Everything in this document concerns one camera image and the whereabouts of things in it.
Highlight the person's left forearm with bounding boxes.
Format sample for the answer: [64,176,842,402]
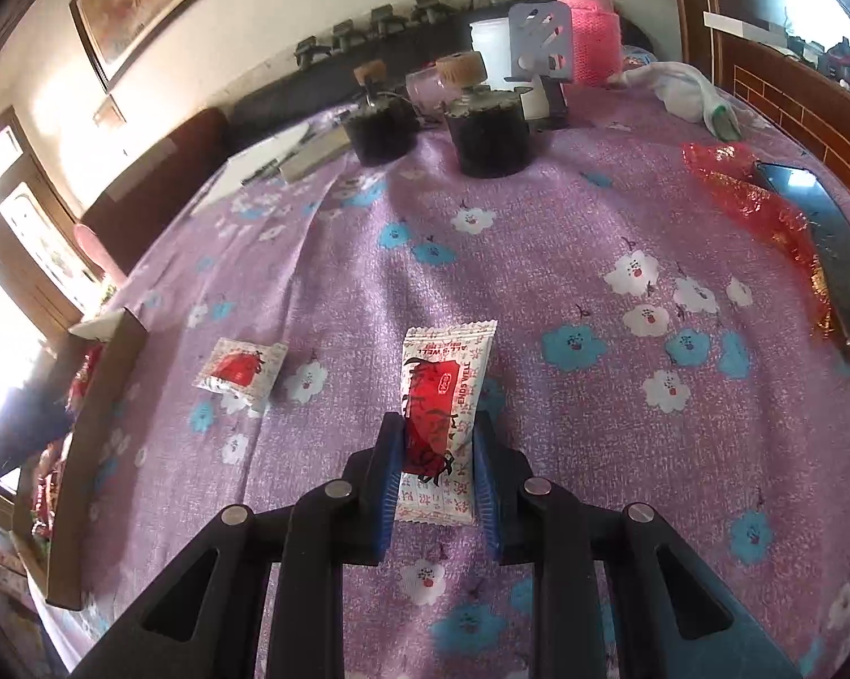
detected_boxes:
[0,375,79,496]

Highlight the red plastic bag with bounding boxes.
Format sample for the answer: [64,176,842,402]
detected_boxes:
[683,141,836,341]

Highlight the black sofa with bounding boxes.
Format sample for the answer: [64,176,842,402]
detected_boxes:
[81,0,560,273]

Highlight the grey metal holder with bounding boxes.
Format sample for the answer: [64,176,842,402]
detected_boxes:
[502,1,576,82]

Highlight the black pen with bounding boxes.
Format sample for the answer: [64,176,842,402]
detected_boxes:
[241,156,284,185]

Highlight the shallow cardboard box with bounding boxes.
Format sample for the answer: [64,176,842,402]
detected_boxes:
[11,307,149,611]

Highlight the wooden glass door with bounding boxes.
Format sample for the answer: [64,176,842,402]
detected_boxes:
[0,106,104,510]

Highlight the white plastic container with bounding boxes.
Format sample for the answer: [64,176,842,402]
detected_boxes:
[469,14,553,121]

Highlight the small wall frame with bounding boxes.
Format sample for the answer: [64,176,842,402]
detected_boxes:
[92,94,127,130]

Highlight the pink thermos flask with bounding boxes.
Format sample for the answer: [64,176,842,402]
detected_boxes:
[553,0,620,86]

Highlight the white cloth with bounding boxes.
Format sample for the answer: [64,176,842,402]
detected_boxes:
[605,62,744,141]

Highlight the black phone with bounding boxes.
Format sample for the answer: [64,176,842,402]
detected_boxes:
[753,161,850,358]

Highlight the maroon armchair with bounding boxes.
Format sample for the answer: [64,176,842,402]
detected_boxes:
[73,221,127,285]

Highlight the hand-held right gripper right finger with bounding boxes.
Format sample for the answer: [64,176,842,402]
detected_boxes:
[471,411,804,679]

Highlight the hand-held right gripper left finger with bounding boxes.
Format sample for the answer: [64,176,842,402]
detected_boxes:
[67,410,408,679]

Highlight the pink jar with cork lid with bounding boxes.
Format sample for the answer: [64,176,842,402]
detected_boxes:
[405,51,486,121]

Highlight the long white red snack packet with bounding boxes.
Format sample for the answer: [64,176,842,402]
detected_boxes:
[395,320,498,526]

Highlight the grey notebook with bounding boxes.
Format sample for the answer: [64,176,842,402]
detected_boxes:
[279,128,355,181]

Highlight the white notepad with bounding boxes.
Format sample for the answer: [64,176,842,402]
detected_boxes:
[190,120,313,217]

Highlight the small white red snack packet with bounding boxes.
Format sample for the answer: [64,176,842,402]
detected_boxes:
[193,338,288,418]

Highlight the black round container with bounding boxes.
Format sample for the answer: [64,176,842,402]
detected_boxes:
[445,88,537,178]
[341,95,422,167]

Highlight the purple floral tablecloth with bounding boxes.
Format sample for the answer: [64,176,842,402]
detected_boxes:
[25,49,850,679]

